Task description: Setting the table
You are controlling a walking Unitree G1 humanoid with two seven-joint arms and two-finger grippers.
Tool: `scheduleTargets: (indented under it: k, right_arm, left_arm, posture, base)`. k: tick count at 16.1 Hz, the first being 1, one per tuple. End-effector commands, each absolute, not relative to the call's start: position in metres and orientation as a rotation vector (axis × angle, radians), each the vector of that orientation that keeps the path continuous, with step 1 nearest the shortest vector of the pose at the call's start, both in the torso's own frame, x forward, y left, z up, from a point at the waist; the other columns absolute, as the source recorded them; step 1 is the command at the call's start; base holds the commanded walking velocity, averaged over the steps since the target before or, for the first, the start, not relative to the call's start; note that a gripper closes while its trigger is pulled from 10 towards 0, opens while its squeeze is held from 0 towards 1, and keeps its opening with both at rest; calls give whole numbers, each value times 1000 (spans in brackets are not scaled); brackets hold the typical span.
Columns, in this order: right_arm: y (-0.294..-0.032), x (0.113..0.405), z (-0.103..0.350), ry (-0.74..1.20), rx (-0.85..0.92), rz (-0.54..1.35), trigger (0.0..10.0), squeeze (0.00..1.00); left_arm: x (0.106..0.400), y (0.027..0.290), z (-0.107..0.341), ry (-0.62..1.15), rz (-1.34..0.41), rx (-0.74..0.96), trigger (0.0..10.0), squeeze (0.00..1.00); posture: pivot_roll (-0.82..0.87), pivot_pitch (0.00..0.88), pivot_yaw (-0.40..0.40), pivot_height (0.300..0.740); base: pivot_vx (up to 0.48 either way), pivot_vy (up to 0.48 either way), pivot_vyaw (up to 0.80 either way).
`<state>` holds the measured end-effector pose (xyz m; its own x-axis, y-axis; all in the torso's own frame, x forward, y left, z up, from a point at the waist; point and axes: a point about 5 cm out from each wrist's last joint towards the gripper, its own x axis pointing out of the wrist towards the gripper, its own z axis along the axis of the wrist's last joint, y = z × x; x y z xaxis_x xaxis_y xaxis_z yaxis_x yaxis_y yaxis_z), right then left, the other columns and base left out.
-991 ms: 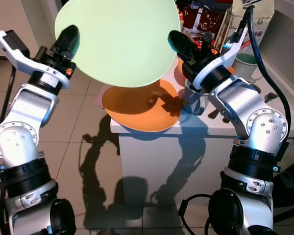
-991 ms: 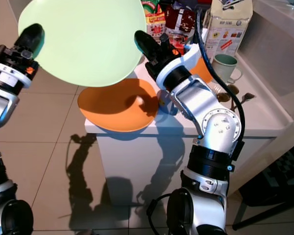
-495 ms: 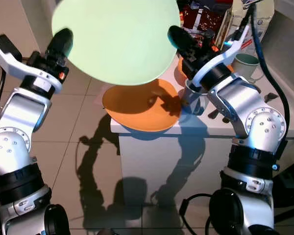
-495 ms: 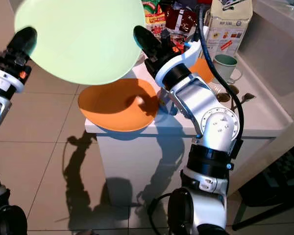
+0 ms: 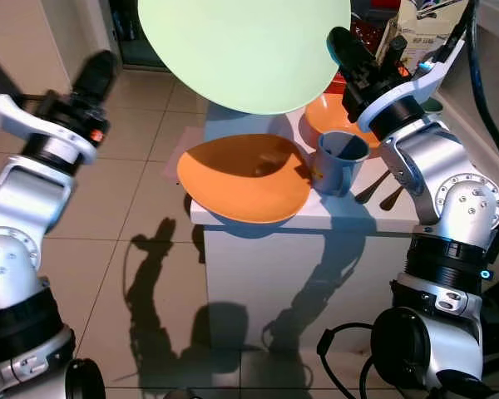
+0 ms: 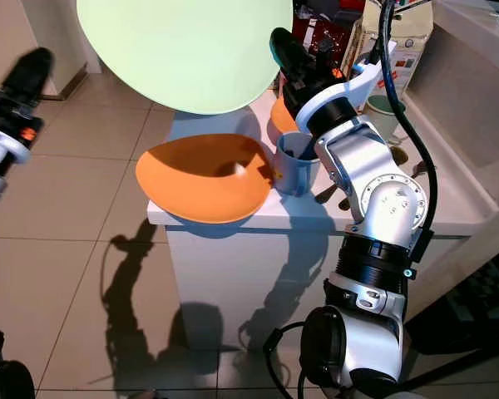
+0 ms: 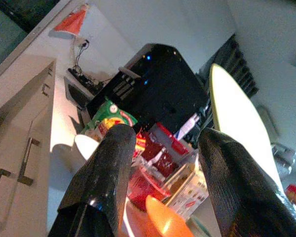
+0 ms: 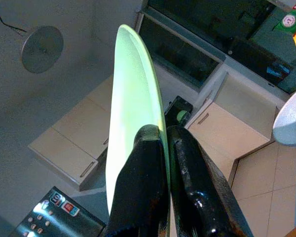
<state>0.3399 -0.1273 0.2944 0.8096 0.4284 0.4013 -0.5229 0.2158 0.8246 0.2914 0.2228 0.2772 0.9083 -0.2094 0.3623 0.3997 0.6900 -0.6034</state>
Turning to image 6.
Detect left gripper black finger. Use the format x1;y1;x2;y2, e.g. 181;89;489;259
3;47;54;97

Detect light green plate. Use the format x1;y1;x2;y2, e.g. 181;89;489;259
76;0;294;116

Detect red package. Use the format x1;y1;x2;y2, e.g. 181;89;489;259
291;10;360;74

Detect orange plate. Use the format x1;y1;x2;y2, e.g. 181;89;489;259
269;95;299;135
134;132;276;226

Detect white printed carton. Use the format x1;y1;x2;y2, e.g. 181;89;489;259
353;0;427;94

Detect blue grey mug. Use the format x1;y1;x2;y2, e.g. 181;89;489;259
274;131;326;198

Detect white raised counter ledge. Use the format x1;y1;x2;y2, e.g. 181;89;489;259
402;0;499;213

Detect white counter cabinet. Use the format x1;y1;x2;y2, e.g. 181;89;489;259
146;83;499;368

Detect black chair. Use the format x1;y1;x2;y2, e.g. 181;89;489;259
406;254;499;371

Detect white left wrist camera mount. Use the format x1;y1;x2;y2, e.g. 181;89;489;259
0;123;32;165

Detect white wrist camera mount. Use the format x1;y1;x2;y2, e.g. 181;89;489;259
0;123;32;165
314;57;389;131

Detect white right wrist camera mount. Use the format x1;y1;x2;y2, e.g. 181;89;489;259
314;57;389;131

